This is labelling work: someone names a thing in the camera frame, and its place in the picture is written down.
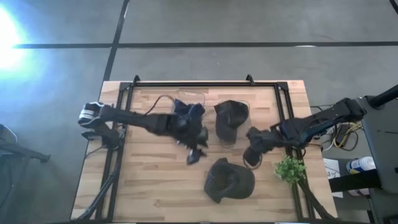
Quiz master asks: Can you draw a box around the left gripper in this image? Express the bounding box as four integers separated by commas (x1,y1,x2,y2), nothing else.
160,112,209,165

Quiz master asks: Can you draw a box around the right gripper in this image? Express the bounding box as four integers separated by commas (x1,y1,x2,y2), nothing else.
243,126,285,169

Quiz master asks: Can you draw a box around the grey cloth hat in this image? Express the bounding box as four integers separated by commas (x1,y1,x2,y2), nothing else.
203,157,256,204
213,100,250,144

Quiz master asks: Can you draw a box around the blue denim hat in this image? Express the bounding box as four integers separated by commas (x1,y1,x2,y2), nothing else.
172,98,206,125

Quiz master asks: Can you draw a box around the clear plastic container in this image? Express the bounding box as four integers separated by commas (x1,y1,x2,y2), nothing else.
215,99,252,149
170,90,206,125

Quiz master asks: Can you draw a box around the green artificial plant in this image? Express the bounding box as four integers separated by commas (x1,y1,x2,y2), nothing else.
274,155,307,187

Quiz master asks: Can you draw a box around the white printed paper sheet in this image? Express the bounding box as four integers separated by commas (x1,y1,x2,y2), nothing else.
323,157,345,198

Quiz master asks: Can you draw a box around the black bar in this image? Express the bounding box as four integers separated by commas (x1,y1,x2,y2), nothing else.
328,169,382,193

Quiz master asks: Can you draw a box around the white blue spray can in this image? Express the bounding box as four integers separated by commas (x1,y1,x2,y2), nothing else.
346,156,377,174

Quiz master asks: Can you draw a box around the grey flat panel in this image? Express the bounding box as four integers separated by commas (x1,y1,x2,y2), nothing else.
356,95,398,194

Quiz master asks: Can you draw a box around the black pole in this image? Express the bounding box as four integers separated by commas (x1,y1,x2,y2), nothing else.
368,83,398,109

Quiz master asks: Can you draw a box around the black tripod stand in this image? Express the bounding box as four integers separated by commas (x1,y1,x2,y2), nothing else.
0,141,51,164

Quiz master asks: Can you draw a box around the black aluminium table frame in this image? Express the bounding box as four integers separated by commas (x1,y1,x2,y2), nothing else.
70,74,340,223

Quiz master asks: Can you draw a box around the thin black cable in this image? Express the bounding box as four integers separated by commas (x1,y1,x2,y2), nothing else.
144,95,175,116

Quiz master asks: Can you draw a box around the white cable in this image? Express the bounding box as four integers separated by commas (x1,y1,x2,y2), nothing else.
321,126,340,152

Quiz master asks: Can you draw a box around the yellow cable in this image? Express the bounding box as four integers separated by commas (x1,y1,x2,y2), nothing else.
332,122,364,149

